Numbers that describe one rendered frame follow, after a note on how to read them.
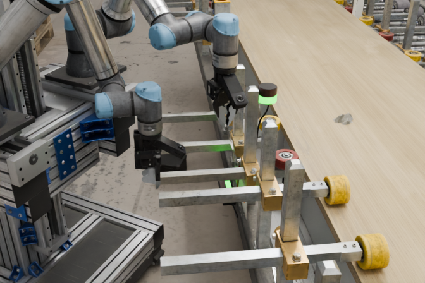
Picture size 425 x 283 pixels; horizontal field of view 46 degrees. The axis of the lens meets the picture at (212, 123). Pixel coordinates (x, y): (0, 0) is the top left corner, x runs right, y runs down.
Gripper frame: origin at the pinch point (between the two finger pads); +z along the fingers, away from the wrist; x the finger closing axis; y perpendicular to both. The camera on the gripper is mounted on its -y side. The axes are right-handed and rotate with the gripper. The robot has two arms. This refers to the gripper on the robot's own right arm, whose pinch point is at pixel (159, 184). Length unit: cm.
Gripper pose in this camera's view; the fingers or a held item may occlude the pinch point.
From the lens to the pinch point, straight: 163.4
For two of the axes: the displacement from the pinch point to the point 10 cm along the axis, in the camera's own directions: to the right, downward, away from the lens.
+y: -9.9, 0.3, -1.1
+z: -0.2, 8.8, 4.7
